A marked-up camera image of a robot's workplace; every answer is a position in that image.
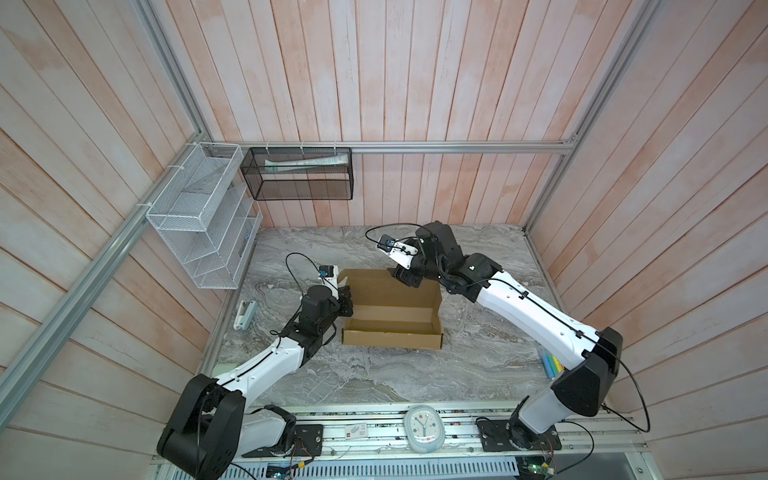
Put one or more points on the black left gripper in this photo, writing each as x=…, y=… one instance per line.
x=343, y=298

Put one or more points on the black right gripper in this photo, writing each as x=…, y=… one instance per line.
x=403, y=275

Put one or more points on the brown cardboard box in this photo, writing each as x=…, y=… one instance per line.
x=389, y=314

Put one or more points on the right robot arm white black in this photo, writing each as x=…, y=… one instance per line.
x=590, y=358

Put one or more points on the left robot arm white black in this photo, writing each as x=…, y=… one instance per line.
x=209, y=426

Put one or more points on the white small stapler device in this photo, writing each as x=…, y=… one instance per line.
x=244, y=315

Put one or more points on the small white label tag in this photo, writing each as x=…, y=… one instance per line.
x=357, y=430

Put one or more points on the white round clock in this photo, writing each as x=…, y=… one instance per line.
x=425, y=431

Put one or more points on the white paper in basket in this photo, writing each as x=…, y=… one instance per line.
x=287, y=164

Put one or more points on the coloured marker pen pack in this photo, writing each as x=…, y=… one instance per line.
x=551, y=364

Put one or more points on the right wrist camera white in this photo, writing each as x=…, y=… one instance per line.
x=399, y=251

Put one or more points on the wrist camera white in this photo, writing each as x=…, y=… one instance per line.
x=328, y=274
x=399, y=251

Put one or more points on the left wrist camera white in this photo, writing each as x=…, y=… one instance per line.
x=328, y=274

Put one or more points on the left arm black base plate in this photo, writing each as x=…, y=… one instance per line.
x=307, y=442

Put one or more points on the black wire mesh basket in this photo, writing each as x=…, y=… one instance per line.
x=335, y=184

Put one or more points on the white wire mesh shelf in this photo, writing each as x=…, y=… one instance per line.
x=207, y=217

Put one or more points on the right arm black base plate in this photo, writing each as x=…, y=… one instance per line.
x=502, y=436

